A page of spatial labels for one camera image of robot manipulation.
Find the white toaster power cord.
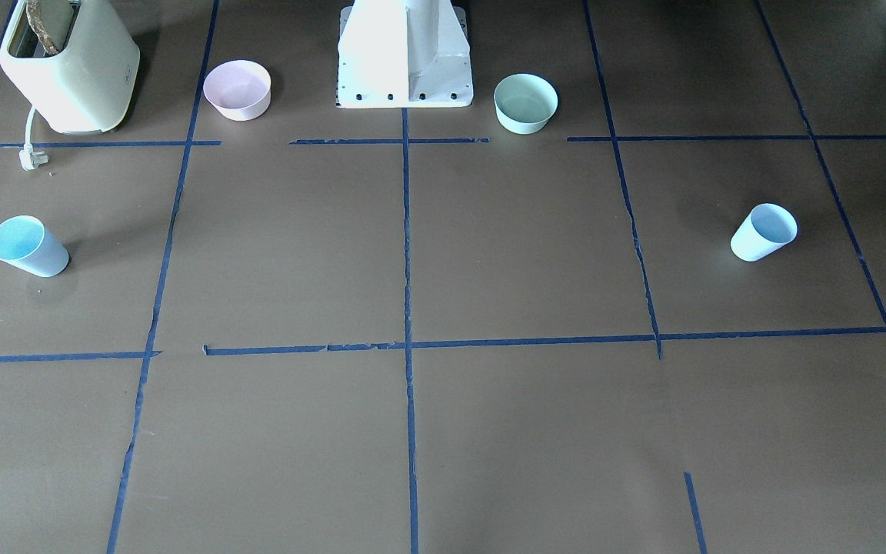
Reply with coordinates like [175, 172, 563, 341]
[19, 105, 50, 172]

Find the green bowl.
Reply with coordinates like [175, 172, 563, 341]
[493, 73, 559, 135]

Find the toast slice in toaster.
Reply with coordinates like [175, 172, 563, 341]
[25, 1, 65, 56]

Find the cream white toaster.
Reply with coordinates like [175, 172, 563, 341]
[0, 1, 140, 135]

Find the pink bowl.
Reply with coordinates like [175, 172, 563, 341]
[202, 59, 273, 122]

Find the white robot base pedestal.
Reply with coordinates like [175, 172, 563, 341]
[335, 1, 475, 109]

